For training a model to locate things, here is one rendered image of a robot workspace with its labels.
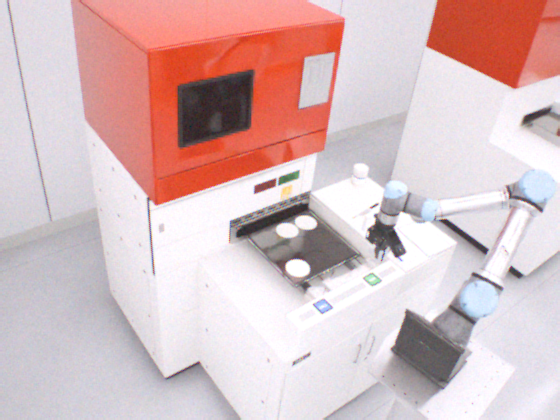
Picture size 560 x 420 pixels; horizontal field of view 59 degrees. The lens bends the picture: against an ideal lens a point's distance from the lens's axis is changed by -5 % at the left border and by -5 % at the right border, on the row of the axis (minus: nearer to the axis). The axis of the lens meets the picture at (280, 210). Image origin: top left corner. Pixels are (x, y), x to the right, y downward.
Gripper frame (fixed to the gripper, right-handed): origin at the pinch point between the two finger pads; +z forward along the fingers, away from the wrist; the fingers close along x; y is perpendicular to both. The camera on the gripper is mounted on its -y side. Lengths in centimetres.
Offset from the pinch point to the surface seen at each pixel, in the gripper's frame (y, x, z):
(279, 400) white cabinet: -4, 45, 51
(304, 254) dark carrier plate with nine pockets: 31.4, 9.7, 16.0
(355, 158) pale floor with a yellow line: 174, -179, 106
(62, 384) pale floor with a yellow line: 88, 112, 106
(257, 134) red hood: 54, 23, -35
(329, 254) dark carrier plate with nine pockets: 25.8, 0.3, 16.1
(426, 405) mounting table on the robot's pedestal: -47, 16, 24
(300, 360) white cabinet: -3.8, 38.0, 29.2
